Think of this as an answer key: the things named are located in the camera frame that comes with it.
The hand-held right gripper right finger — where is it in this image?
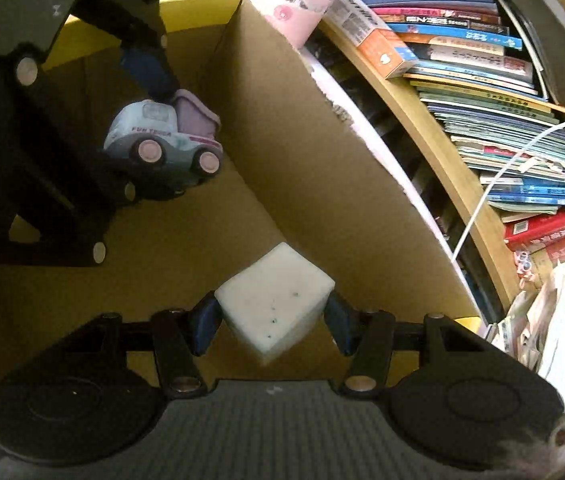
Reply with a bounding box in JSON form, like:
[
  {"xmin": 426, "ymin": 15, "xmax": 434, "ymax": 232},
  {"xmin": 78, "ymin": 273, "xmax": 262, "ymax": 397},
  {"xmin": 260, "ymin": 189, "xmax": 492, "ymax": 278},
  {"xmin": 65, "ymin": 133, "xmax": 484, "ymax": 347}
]
[{"xmin": 323, "ymin": 291, "xmax": 468, "ymax": 400}]

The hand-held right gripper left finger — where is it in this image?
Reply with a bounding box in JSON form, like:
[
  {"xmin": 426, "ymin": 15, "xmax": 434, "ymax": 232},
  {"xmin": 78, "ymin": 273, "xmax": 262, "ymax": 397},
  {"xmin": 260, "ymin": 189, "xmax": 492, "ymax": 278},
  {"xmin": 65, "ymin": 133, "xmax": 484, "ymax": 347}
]
[{"xmin": 85, "ymin": 290, "xmax": 224, "ymax": 402}]

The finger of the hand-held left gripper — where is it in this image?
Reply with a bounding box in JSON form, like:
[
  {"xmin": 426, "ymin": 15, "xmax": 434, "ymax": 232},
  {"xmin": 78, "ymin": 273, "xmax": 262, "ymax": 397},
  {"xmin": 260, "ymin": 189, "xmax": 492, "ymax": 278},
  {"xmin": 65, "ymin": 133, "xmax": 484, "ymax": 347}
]
[
  {"xmin": 0, "ymin": 40, "xmax": 139, "ymax": 268},
  {"xmin": 70, "ymin": 0, "xmax": 181, "ymax": 104}
]

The pastel toy truck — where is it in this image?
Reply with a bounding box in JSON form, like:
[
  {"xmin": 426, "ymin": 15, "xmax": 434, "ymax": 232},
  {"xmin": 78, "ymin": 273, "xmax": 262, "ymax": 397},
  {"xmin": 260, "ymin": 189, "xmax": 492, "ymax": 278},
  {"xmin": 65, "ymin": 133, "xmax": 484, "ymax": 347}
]
[{"xmin": 104, "ymin": 89, "xmax": 224, "ymax": 192}]

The white foam cube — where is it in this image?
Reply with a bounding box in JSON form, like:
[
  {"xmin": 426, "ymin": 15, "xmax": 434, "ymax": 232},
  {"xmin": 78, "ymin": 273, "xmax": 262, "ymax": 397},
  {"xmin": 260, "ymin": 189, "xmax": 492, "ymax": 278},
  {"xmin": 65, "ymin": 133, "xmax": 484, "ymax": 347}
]
[{"xmin": 214, "ymin": 241, "xmax": 336, "ymax": 367}]

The yellow cardboard box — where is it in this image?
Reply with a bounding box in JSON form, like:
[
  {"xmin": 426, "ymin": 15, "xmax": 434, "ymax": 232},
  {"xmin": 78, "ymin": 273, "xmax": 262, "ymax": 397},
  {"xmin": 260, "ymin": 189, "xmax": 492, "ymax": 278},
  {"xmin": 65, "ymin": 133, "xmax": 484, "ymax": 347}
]
[{"xmin": 0, "ymin": 0, "xmax": 486, "ymax": 478}]

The wooden bookshelf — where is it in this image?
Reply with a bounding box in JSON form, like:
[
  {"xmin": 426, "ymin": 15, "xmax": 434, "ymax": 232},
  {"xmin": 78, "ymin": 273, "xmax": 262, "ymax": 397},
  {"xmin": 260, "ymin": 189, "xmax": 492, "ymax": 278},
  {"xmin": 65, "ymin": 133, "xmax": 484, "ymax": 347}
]
[{"xmin": 247, "ymin": 0, "xmax": 565, "ymax": 311}]

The orange white carton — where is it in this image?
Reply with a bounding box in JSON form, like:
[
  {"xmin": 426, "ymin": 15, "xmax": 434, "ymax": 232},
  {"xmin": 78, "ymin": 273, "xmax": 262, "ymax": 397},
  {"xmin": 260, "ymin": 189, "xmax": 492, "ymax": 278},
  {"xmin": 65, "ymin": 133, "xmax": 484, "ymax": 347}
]
[{"xmin": 323, "ymin": 0, "xmax": 419, "ymax": 80}]

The row of colourful books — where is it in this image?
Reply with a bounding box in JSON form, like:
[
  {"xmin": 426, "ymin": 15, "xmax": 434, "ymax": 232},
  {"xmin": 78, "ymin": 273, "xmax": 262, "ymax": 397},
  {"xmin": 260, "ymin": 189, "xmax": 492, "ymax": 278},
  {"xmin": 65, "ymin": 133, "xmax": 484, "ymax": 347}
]
[{"xmin": 347, "ymin": 0, "xmax": 565, "ymax": 273}]

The white cable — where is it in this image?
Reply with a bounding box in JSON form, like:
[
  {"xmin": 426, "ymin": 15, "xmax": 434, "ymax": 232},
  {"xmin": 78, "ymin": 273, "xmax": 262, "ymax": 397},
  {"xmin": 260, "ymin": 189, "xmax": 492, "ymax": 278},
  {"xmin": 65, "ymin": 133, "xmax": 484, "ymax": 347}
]
[{"xmin": 453, "ymin": 91, "xmax": 565, "ymax": 260}]

